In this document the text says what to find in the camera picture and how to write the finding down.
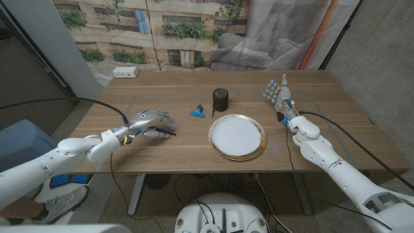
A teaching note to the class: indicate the white robot body edge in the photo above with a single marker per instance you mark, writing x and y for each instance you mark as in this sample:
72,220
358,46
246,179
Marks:
64,229

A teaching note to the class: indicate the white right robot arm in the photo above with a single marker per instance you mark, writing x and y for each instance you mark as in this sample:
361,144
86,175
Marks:
349,181

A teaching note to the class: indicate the blue and black clip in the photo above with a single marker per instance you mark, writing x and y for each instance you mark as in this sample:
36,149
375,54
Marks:
197,113

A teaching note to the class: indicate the white robot torso base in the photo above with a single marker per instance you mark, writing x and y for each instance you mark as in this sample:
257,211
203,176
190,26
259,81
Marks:
226,207

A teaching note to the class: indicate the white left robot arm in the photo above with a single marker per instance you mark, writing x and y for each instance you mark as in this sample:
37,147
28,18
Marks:
32,171

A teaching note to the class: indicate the black round floor fan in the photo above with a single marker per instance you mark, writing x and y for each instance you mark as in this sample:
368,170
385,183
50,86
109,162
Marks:
157,181

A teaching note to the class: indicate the black backdrop stand pole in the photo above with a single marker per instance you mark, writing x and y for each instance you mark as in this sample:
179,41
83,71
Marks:
340,35

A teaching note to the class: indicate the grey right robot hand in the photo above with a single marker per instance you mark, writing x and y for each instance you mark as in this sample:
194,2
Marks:
283,97

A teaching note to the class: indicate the person's leg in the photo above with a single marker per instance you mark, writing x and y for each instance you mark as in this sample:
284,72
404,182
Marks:
19,208

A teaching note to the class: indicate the grey sneaker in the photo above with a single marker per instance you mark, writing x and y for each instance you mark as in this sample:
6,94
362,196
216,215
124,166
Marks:
61,204

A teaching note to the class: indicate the black cylindrical speaker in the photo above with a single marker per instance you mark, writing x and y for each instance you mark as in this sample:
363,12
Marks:
220,100

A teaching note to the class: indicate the white table leg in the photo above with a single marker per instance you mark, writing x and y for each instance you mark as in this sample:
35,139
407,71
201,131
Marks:
302,194
136,197

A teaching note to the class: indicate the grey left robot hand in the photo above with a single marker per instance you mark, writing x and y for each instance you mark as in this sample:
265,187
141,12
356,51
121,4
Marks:
145,121

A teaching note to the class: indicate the white plate with gold rim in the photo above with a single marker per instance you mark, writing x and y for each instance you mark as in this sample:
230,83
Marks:
237,137

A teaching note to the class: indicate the printed fabric backdrop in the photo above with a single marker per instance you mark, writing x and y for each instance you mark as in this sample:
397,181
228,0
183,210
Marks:
194,32

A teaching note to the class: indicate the blue plastic bin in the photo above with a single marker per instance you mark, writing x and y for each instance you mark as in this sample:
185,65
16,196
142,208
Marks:
19,139

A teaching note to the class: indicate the white power strip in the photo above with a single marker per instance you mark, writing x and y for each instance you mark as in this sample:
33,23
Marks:
125,72

